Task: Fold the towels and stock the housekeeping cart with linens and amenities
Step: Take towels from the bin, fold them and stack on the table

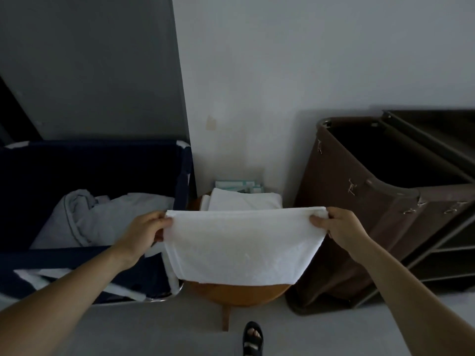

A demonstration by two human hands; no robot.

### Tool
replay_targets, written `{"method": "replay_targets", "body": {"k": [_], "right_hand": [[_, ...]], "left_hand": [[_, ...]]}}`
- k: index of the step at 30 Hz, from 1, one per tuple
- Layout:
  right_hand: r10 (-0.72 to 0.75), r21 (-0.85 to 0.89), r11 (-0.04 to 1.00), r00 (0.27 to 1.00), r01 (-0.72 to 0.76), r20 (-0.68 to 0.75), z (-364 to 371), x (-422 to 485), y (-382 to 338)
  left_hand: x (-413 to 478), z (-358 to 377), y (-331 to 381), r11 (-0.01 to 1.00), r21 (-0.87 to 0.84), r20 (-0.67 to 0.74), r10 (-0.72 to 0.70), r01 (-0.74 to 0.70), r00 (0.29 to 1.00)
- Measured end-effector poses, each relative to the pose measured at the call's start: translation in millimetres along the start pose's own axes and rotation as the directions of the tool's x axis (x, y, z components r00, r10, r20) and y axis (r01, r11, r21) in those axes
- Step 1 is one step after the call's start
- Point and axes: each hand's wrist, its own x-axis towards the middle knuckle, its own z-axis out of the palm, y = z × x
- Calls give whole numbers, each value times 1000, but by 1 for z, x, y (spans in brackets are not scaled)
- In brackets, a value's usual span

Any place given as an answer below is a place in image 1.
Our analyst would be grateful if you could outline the teal white boxes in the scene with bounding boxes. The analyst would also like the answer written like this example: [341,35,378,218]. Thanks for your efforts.
[214,179,265,195]

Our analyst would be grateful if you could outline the person's right forearm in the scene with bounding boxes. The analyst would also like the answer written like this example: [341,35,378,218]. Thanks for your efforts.
[352,242,475,356]

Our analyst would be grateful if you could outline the grey door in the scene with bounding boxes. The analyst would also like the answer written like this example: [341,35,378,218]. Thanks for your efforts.
[0,0,183,143]

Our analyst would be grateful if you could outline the brown housekeeping cart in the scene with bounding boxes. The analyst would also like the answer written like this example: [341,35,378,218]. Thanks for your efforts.
[285,109,475,316]

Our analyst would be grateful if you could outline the person's left hand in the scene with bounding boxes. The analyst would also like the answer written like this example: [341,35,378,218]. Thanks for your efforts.
[112,210,174,272]

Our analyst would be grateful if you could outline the person's right hand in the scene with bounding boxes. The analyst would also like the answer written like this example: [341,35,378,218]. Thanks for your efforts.
[309,206,373,265]

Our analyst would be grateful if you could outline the round wooden side table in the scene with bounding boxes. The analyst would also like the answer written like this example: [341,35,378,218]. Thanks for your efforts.
[187,194,294,332]

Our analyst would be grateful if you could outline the white towel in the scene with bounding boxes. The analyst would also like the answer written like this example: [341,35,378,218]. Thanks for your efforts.
[162,206,330,287]
[200,187,284,212]

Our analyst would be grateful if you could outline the grey door frame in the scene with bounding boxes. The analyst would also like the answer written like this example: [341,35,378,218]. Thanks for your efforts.
[171,0,192,145]

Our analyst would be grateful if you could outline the black sandal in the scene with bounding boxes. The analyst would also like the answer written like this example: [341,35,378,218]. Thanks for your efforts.
[241,321,265,356]

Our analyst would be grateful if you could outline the person's left forearm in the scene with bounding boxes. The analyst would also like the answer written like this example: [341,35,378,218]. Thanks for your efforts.
[0,246,131,356]

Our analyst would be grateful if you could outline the navy laundry hamper white frame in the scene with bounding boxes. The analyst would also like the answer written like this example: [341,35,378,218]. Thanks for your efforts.
[0,139,198,307]

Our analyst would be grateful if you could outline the white pillowcase black piping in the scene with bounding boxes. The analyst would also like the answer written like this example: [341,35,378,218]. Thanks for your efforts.
[29,188,176,251]

